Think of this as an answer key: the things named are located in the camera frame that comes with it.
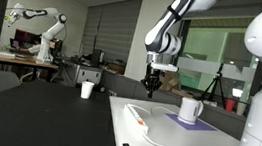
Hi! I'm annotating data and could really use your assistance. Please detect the dark equipment box orange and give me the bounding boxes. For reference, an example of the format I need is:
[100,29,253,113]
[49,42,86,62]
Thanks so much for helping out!
[48,38,63,55]

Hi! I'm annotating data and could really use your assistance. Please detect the beige paper cup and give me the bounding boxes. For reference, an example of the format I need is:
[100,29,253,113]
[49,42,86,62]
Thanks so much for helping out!
[235,101,247,117]

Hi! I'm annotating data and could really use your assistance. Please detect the white power strip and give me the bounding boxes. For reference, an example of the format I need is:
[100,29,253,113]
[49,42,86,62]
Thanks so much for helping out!
[121,103,152,135]

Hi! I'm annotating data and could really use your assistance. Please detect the seated person white shirt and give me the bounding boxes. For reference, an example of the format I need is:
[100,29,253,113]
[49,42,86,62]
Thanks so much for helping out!
[26,34,44,56]

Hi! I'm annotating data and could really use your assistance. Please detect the white keyboard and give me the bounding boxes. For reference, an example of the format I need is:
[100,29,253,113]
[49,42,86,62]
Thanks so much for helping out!
[0,50,17,59]

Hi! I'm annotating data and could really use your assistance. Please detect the large open cardboard box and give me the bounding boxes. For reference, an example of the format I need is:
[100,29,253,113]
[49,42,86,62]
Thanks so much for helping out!
[157,70,189,98]

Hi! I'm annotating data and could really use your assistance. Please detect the white electric kettle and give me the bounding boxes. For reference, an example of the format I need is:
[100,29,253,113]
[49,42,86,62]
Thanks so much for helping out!
[176,96,205,127]

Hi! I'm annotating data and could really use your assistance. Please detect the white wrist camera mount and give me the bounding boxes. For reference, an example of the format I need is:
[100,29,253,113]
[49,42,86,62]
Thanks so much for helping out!
[147,60,179,74]

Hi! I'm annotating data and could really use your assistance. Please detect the black tripod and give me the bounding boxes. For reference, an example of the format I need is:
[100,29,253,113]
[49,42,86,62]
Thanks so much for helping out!
[199,60,232,109]

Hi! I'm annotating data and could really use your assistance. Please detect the purple rectangular mat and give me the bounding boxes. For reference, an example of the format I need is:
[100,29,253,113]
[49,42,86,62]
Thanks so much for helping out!
[164,112,219,135]

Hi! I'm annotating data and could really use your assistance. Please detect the white paper cup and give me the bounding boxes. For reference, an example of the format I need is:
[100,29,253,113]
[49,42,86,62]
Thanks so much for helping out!
[79,80,96,101]

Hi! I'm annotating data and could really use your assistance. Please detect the monitor with purple screen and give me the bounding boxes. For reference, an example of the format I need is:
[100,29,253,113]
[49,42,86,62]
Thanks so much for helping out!
[12,28,43,52]

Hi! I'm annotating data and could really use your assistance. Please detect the red cup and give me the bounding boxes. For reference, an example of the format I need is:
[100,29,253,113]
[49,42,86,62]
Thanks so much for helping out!
[224,98,237,114]

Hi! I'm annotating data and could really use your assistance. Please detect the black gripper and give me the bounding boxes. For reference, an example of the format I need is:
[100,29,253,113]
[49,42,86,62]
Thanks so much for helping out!
[138,67,165,100]

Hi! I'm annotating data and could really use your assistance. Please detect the grey window blinds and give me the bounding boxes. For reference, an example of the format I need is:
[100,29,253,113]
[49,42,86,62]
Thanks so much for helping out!
[79,0,143,67]

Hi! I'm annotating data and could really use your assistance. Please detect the white metal cabinet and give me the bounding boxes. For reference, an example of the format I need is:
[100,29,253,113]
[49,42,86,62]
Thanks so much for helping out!
[60,59,105,91]

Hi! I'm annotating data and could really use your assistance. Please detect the small cardboard box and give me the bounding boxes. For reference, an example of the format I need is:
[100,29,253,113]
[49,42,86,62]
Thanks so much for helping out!
[105,61,127,76]

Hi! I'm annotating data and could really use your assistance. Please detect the long wooden desk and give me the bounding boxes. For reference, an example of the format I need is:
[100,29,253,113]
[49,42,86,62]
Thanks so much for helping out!
[0,50,60,83]

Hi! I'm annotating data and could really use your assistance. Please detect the white kettle cable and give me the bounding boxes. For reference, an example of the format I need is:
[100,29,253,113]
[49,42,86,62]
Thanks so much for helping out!
[130,102,181,118]

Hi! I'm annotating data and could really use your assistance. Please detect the black monitor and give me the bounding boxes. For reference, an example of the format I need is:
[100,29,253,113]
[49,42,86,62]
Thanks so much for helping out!
[90,48,107,69]

